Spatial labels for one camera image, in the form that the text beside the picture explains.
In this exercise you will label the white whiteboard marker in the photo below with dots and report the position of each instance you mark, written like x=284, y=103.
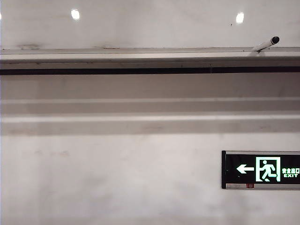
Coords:
x=263, y=46

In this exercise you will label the grey aluminium whiteboard tray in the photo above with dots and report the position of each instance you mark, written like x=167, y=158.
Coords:
x=140, y=59

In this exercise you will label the black green exit sign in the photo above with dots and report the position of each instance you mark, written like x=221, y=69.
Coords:
x=241, y=168

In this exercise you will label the white whiteboard with aluminium frame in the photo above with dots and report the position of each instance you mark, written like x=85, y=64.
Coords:
x=140, y=25

